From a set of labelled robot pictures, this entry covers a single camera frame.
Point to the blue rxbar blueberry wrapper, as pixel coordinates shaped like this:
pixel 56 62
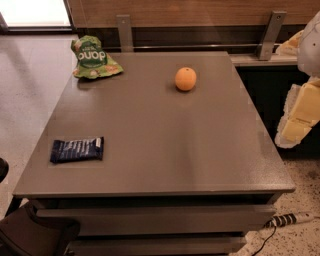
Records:
pixel 77 150

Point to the horizontal metal rail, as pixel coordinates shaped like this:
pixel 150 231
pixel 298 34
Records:
pixel 206 47

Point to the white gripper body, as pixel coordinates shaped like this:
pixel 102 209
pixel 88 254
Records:
pixel 310 50

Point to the green rice chip bag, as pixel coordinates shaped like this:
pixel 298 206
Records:
pixel 92 61

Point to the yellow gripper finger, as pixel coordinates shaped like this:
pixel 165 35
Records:
pixel 301 113
pixel 290 46

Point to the grey drawer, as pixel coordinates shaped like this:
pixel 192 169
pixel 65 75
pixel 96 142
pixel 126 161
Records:
pixel 165 220
pixel 191 246

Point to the orange fruit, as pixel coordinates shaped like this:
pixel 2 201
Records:
pixel 185 79

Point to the grey drawer cabinet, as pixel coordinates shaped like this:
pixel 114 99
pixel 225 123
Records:
pixel 163 147

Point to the black chair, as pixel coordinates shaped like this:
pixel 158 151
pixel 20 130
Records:
pixel 23 233

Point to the upper grey drawer front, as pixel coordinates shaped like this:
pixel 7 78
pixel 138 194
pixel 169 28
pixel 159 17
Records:
pixel 165 220

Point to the left metal wall bracket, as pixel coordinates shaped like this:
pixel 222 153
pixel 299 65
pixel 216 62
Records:
pixel 125 33

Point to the metal wall bracket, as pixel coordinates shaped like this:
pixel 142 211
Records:
pixel 125 33
pixel 271 32

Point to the white power strip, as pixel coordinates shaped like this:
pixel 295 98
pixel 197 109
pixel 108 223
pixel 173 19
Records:
pixel 289 219

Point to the grey side shelf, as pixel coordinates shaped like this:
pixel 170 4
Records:
pixel 250 60

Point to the right metal wall bracket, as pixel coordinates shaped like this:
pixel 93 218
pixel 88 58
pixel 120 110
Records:
pixel 271 32

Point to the lower grey drawer front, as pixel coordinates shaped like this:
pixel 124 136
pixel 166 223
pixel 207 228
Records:
pixel 191 246

